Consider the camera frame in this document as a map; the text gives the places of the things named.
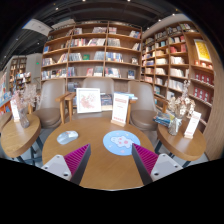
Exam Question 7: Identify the wide wooden bookshelf with books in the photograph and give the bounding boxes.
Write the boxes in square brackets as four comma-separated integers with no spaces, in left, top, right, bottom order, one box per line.
[40,20,144,94]

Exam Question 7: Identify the round blue cartoon mouse pad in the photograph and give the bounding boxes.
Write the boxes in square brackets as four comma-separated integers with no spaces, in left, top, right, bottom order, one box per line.
[102,130,141,157]

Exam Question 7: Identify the glass vase with dried flowers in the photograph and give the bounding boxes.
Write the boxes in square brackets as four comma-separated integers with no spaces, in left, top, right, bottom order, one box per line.
[11,83,43,129]
[167,79,197,137]

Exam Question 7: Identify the round wooden side table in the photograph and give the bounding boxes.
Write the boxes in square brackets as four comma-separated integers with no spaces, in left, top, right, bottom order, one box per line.
[0,113,43,164]
[154,119,208,168]

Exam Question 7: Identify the dark cover book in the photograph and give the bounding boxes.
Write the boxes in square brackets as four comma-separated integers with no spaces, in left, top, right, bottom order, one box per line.
[100,93,114,112]

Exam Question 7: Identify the white framed floral picture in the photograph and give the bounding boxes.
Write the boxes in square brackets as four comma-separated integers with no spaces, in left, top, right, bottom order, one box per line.
[75,87,102,115]

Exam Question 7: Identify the grey computer mouse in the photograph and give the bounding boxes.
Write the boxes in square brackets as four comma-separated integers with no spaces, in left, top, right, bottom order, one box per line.
[56,130,80,146]

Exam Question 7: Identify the small white table sign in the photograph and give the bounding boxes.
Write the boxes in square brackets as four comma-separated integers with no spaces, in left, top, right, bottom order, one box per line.
[183,110,202,140]
[9,98,21,123]

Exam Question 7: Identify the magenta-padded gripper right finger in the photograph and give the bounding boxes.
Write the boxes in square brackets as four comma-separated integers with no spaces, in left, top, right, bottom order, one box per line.
[131,143,184,186]

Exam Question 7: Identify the tall white sign, wooden base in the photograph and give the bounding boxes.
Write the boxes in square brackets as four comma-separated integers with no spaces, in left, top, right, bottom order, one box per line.
[110,92,130,128]

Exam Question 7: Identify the white ceiling vent panel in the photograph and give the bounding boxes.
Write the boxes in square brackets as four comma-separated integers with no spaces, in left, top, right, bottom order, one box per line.
[22,18,54,37]

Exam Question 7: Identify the distant wooden bookshelf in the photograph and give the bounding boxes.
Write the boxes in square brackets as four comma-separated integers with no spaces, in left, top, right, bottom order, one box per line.
[8,55,33,94]

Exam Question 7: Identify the brown padded wooden armchair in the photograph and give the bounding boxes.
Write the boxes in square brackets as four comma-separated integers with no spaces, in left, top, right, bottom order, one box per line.
[28,78,73,129]
[127,80,169,132]
[64,77,138,125]

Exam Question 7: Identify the blue books on armrest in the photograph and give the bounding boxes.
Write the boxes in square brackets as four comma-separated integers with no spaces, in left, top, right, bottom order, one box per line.
[113,91,138,101]

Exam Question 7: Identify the curved wooden bookshelf with books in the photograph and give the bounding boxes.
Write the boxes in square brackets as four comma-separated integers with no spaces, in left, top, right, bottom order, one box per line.
[141,20,224,161]

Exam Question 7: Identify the stack of colourful books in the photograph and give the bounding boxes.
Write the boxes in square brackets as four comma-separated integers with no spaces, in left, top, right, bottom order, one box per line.
[153,111,174,128]

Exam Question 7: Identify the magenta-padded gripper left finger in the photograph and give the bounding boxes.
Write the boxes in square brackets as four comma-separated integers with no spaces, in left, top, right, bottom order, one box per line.
[40,143,92,186]

